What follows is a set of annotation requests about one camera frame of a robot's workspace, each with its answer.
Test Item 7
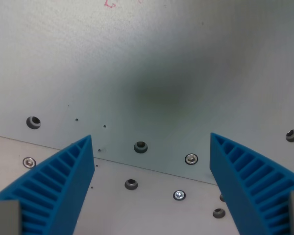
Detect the silver hex socket screw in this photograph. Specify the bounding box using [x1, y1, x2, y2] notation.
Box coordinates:
[184, 153, 199, 166]
[23, 157, 37, 169]

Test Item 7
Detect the shiny hex socket screw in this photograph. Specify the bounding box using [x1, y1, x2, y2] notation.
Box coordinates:
[172, 189, 187, 201]

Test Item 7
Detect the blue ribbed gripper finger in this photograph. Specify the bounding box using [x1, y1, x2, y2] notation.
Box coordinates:
[0, 134, 96, 235]
[209, 132, 294, 235]

